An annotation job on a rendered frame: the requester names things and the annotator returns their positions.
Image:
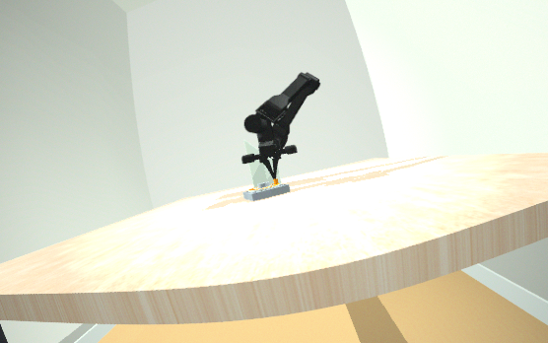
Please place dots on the orange round plate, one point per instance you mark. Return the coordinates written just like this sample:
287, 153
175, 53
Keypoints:
275, 184

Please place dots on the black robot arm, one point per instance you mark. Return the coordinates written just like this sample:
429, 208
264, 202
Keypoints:
275, 110

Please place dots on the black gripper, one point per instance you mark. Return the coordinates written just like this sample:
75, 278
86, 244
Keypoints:
250, 158

